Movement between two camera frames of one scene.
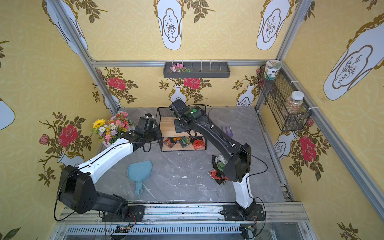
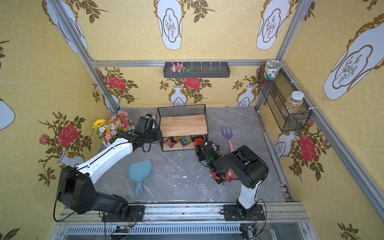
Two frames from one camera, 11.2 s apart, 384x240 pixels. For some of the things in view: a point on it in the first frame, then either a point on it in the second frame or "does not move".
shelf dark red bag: (167, 141) does not move
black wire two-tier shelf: (181, 128) does not move
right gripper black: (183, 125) → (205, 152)
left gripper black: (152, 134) does not move
